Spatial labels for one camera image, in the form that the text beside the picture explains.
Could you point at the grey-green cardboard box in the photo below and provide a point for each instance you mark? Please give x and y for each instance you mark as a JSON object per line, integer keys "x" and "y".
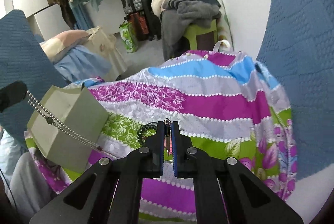
{"x": 73, "y": 114}

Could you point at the pile of clothes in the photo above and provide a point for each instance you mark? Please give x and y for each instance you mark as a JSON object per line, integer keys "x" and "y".
{"x": 188, "y": 5}

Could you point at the green plastic stool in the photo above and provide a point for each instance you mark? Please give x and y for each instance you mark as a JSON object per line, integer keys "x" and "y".
{"x": 201, "y": 36}

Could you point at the floral padded board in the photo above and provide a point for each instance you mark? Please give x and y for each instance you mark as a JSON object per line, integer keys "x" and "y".
{"x": 224, "y": 12}

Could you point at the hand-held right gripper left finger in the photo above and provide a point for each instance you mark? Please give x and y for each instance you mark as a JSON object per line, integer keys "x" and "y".
{"x": 161, "y": 161}

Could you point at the pastel plaid pillow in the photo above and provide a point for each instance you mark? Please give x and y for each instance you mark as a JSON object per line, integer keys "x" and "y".
{"x": 65, "y": 42}

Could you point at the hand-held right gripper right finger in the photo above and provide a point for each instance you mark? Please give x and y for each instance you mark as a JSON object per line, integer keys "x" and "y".
{"x": 175, "y": 161}

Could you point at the blue curtain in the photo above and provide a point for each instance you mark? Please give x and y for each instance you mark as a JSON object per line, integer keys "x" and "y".
{"x": 81, "y": 15}

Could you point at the green shopping bag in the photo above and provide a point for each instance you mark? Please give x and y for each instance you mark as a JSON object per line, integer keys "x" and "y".
{"x": 129, "y": 37}

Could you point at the blue quilted cushion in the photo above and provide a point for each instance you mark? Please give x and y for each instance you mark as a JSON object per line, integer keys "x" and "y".
{"x": 305, "y": 57}
{"x": 21, "y": 57}

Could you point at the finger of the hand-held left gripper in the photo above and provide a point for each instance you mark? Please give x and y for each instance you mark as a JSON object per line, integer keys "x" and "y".
{"x": 11, "y": 96}

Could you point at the light blue bed sheet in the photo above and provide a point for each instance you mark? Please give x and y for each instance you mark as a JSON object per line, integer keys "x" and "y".
{"x": 83, "y": 62}

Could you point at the red suitcase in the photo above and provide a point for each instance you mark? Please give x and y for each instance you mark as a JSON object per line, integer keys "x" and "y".
{"x": 137, "y": 25}

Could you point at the striped floral blanket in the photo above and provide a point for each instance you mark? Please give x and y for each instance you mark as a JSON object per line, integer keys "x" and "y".
{"x": 208, "y": 109}

